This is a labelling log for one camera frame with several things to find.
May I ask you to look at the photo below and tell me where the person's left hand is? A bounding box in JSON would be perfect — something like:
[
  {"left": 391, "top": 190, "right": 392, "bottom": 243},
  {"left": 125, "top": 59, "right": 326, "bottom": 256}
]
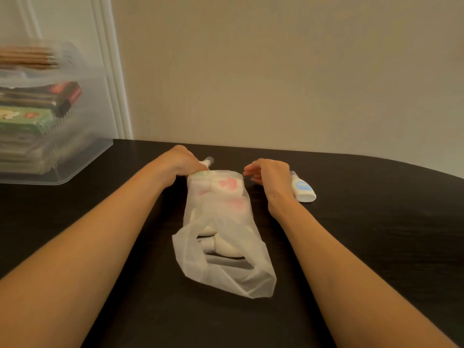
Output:
[{"left": 156, "top": 145, "right": 209, "bottom": 187}]

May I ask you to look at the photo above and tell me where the translucent plastic sheet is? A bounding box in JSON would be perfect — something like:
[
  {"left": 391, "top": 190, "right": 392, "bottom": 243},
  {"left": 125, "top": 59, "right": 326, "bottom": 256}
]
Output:
[{"left": 172, "top": 169, "right": 277, "bottom": 300}]

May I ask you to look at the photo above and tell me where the bundle of wooden pencils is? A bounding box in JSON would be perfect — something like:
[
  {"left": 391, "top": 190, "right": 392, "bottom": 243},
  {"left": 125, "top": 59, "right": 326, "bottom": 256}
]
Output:
[{"left": 0, "top": 46, "right": 59, "bottom": 70}]

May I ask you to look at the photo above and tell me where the green pencil box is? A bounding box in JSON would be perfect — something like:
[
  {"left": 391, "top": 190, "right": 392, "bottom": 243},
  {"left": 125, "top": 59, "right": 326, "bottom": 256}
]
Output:
[{"left": 0, "top": 105, "right": 57, "bottom": 134}]

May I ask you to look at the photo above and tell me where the white blue correction tape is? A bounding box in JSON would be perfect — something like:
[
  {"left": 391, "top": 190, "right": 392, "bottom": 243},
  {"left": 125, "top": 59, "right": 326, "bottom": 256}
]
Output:
[{"left": 289, "top": 171, "right": 317, "bottom": 203}]

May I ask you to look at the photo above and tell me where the person's right hand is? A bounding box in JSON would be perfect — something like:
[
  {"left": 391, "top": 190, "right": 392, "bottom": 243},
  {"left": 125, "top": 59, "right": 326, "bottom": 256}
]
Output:
[{"left": 243, "top": 158, "right": 300, "bottom": 220}]

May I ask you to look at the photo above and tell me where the clear plastic storage bin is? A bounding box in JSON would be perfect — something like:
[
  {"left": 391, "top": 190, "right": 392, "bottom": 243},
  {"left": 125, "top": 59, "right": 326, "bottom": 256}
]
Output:
[{"left": 0, "top": 39, "right": 114, "bottom": 186}]

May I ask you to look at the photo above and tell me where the person's right forearm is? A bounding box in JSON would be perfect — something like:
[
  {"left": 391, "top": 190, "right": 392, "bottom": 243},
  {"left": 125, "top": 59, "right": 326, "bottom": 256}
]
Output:
[{"left": 275, "top": 199, "right": 457, "bottom": 348}]

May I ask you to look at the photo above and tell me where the person's left forearm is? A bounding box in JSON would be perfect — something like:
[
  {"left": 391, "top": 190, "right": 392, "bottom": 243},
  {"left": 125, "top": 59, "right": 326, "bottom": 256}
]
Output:
[{"left": 0, "top": 166, "right": 174, "bottom": 348}]

